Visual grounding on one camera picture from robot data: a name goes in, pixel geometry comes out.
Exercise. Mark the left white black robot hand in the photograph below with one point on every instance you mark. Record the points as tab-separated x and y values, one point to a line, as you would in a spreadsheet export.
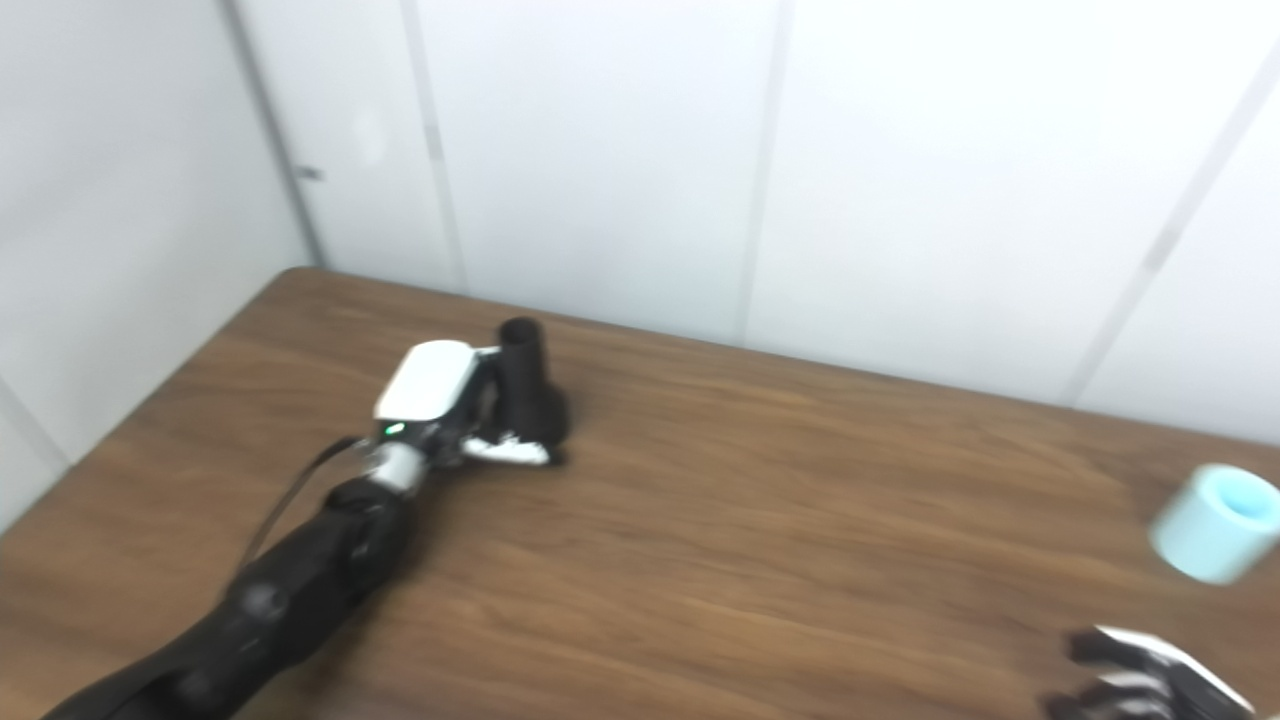
430	380

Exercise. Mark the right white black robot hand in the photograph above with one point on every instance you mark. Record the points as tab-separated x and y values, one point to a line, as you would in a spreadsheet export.
1140	690

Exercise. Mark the black flared nozzle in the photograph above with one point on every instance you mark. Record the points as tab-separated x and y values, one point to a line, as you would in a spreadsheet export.
530	390

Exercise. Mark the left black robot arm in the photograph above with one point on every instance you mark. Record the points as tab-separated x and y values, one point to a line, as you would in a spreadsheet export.
290	590

